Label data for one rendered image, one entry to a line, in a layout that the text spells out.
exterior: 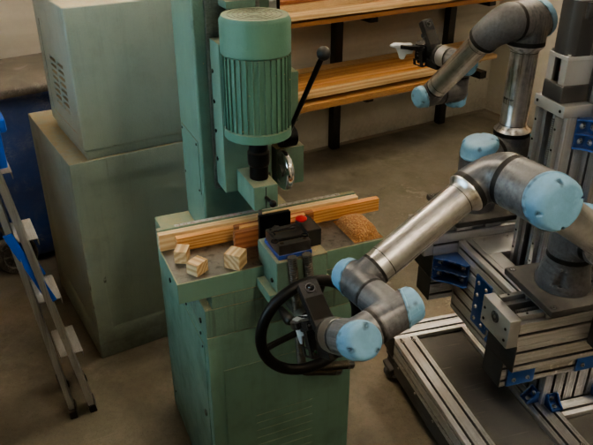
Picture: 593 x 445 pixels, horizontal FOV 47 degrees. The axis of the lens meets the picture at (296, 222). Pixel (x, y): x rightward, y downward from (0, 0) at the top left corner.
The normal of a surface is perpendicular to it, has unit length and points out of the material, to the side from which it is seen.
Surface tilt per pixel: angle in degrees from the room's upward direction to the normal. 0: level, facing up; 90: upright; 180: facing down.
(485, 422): 0
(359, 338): 60
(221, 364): 90
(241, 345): 90
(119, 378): 0
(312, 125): 90
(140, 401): 0
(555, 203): 86
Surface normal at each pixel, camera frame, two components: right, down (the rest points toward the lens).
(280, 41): 0.67, 0.36
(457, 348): 0.00, -0.88
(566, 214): 0.41, 0.37
